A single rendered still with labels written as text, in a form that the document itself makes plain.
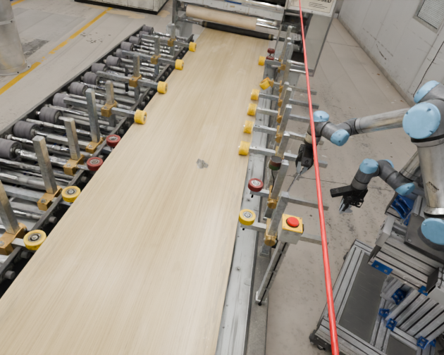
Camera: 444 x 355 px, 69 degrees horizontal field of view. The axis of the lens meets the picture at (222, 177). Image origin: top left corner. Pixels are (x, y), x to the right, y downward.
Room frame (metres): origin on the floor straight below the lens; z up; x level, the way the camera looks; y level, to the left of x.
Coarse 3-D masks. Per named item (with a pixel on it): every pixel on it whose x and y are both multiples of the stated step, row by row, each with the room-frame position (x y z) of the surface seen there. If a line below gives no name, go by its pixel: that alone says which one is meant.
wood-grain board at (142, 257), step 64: (192, 64) 2.80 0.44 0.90; (256, 64) 3.09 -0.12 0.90; (192, 128) 1.77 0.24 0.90; (128, 192) 1.10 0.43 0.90; (192, 192) 1.18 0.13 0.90; (64, 256) 0.70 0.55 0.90; (128, 256) 0.75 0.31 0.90; (192, 256) 0.80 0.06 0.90; (0, 320) 0.43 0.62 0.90; (64, 320) 0.46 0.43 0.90; (128, 320) 0.50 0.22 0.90; (192, 320) 0.54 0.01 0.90
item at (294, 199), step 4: (252, 192) 1.33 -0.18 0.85; (256, 192) 1.32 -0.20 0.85; (260, 192) 1.33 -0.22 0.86; (264, 192) 1.33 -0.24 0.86; (268, 192) 1.33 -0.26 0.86; (260, 196) 1.33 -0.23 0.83; (264, 196) 1.32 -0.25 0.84; (268, 196) 1.32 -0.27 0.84; (292, 196) 1.34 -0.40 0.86; (292, 200) 1.32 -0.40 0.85; (296, 200) 1.32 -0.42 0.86; (300, 200) 1.32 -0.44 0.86; (304, 200) 1.32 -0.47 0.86; (308, 200) 1.33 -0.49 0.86; (312, 200) 1.34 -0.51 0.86; (300, 204) 1.31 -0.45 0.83; (304, 204) 1.31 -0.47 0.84; (308, 204) 1.31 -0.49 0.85; (312, 204) 1.31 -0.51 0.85; (316, 204) 1.31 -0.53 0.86; (324, 204) 1.32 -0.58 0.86; (328, 204) 1.33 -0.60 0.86; (324, 208) 1.31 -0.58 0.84
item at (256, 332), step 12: (276, 72) 3.52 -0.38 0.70; (264, 156) 1.99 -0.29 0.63; (264, 168) 1.76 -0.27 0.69; (264, 180) 1.63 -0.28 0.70; (264, 204) 1.40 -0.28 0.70; (264, 264) 0.98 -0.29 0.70; (252, 276) 0.92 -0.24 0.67; (252, 288) 0.84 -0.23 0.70; (252, 300) 0.78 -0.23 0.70; (252, 312) 0.72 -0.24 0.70; (264, 312) 0.73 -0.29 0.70; (252, 324) 0.67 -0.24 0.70; (264, 324) 0.68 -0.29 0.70; (252, 336) 0.62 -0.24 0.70; (264, 336) 0.63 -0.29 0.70; (252, 348) 0.57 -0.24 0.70; (264, 348) 0.58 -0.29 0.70
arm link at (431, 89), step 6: (426, 84) 1.45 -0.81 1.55; (432, 84) 1.44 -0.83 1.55; (438, 84) 1.44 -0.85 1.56; (420, 90) 1.44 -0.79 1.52; (426, 90) 1.42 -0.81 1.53; (432, 90) 1.41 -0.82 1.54; (438, 90) 1.40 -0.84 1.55; (414, 96) 1.45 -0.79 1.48; (420, 96) 1.43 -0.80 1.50; (426, 96) 1.41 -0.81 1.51; (432, 96) 1.39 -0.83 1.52; (438, 96) 1.37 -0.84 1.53
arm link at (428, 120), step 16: (416, 112) 1.09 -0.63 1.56; (432, 112) 1.07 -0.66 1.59; (416, 128) 1.07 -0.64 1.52; (432, 128) 1.04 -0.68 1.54; (416, 144) 1.07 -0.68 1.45; (432, 144) 1.04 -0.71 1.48; (432, 160) 1.02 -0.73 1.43; (432, 176) 1.00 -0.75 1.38; (432, 192) 0.97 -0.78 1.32; (432, 208) 0.95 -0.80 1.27; (432, 224) 0.91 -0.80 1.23; (432, 240) 0.89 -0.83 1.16
